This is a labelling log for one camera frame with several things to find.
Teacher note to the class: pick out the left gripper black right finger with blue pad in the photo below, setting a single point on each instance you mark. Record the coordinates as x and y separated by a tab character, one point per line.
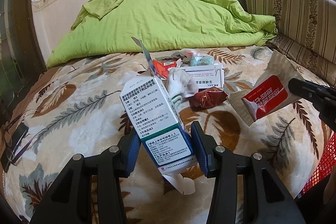
265	198

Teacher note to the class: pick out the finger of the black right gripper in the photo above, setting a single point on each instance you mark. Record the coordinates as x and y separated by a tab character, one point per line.
322	97

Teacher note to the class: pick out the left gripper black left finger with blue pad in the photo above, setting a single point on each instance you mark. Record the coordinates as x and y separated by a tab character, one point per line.
68	199

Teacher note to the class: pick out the red white wet wipe packet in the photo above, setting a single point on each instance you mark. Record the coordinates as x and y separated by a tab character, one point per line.
270	93

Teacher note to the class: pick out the white blue medicine box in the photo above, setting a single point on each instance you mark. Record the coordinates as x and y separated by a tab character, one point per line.
158	125

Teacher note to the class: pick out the light blue cartoon pouch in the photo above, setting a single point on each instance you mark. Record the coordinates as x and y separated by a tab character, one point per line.
202	60

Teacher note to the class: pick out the red mesh trash basket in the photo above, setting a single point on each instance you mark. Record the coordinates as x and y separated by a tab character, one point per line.
324	167

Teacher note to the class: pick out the eyeglasses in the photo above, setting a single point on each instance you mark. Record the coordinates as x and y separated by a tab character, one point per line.
14	124

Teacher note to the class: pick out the striped floral headboard cushion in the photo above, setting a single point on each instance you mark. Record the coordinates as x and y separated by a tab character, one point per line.
306	32

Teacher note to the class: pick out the black phone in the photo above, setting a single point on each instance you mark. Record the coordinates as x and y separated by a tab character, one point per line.
12	143

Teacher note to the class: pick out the floral leaf blanket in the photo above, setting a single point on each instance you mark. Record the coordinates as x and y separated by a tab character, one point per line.
76	108

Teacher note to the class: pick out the dark red crumpled wrapper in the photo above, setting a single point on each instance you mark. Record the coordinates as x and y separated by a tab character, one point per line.
208	98

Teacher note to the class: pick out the white flat medicine box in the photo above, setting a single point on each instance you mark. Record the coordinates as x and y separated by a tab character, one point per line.
207	76

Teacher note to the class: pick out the clear red-print plastic wrapper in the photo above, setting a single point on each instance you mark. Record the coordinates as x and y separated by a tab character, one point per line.
185	53

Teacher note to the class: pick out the white crumpled plastic bag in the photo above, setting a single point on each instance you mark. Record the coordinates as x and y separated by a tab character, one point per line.
180	86

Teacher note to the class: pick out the small red carton box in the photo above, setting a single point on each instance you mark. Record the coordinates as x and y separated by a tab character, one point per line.
163	64

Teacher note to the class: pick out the green quilt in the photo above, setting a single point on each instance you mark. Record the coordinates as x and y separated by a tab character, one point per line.
111	26

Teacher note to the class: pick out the dark wooden door frame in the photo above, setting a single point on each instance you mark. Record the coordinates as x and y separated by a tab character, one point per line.
25	45

